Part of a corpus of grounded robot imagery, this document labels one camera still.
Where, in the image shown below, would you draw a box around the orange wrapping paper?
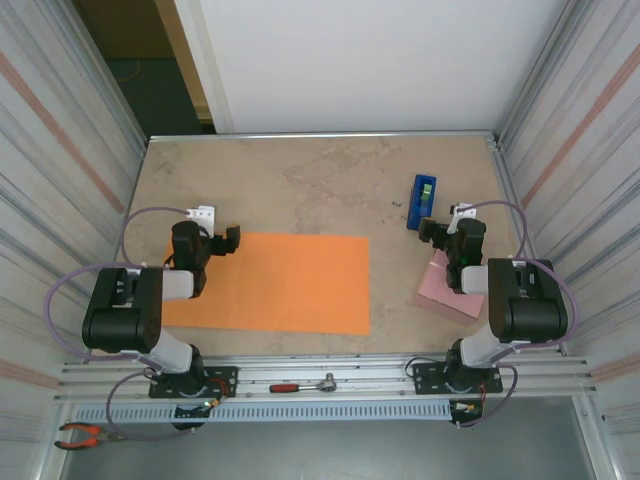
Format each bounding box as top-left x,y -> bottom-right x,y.
162,232 -> 371,335

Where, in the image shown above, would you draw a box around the blue tape dispenser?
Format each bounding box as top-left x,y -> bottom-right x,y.
407,173 -> 438,232

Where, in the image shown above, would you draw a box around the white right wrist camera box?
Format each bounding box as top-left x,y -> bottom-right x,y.
448,202 -> 479,234

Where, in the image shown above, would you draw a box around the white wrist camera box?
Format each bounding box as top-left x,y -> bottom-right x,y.
185,204 -> 217,236
448,202 -> 479,234

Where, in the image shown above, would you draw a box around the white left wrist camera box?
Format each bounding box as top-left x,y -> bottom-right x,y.
185,204 -> 217,236

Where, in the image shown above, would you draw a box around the aluminium table side rail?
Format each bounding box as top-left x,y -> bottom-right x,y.
487,137 -> 569,357

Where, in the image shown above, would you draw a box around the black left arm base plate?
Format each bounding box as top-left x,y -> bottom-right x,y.
148,365 -> 239,400

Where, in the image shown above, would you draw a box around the aluminium table edge rail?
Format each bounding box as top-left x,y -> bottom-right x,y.
147,130 -> 501,147

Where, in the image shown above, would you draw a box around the aluminium mounting rail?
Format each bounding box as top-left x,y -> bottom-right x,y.
52,353 -> 599,404

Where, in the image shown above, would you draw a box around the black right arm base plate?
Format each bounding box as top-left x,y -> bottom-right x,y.
412,362 -> 504,395

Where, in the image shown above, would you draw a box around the red-handled ratchet wrench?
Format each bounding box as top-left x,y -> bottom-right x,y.
269,372 -> 337,394

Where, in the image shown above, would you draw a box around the white door frame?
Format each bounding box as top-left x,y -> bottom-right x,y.
154,0 -> 236,135

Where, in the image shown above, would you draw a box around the grey slotted cable duct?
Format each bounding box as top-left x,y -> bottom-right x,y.
72,399 -> 454,424

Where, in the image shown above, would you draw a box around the orange-handled pliers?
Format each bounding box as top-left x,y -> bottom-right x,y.
53,422 -> 129,450

